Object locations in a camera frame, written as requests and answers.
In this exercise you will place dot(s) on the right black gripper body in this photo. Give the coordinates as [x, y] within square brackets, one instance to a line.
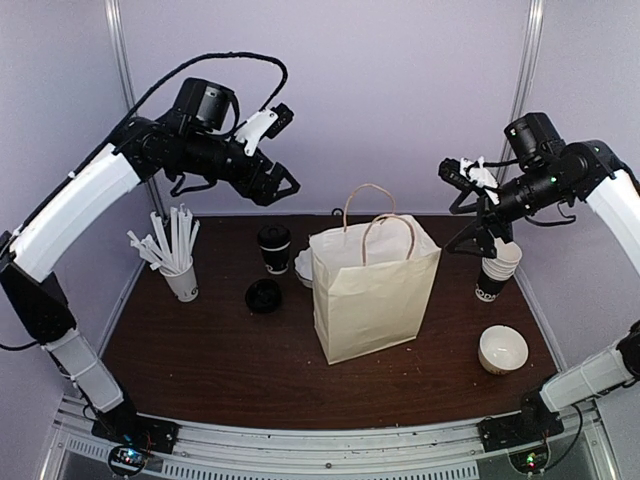
[488, 214]

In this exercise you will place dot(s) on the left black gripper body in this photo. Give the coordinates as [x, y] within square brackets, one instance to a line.
[246, 182]

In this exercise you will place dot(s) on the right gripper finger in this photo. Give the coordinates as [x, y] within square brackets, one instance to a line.
[474, 240]
[466, 203]

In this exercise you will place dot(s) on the black plastic cup lid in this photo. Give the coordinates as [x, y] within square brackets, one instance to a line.
[273, 237]

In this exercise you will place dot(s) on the black white paper coffee cup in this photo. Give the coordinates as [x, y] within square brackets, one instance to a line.
[276, 260]

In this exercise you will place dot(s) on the kraft paper takeout bag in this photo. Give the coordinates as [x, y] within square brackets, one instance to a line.
[371, 284]

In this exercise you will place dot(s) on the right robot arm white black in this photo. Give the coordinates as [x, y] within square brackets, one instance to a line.
[574, 209]

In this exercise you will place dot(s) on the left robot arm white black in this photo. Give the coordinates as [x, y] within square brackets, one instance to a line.
[187, 139]

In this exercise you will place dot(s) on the stack of paper cups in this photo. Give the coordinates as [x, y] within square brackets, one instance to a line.
[496, 272]

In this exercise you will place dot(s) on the white scalloped dish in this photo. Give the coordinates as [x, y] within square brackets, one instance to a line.
[303, 267]

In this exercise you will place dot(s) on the wrapped white straws bundle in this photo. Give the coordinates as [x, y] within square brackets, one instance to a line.
[169, 248]

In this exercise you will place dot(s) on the white ceramic bowl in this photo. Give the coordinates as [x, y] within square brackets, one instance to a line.
[502, 350]

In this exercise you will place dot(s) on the stack of black lids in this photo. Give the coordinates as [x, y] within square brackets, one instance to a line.
[263, 296]

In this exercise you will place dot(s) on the paper cup holding straws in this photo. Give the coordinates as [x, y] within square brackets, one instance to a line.
[184, 285]

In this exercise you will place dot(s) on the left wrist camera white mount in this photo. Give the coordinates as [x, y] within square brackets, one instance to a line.
[268, 123]

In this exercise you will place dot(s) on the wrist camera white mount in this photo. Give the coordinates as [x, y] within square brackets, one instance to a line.
[470, 176]
[268, 123]

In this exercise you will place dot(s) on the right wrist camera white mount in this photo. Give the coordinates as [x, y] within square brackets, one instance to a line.
[470, 176]

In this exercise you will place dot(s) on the right aluminium frame post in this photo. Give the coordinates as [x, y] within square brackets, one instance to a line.
[529, 57]

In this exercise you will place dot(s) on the aluminium frame post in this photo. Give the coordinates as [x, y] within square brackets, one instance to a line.
[529, 57]
[116, 32]

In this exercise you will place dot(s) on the left aluminium frame post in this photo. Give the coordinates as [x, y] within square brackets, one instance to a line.
[116, 32]

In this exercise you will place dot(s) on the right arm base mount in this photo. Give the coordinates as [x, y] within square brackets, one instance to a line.
[525, 435]

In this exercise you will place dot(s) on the aluminium front rail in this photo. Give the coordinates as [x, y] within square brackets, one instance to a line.
[451, 450]

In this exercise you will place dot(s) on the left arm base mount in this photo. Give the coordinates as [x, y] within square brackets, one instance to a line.
[137, 440]

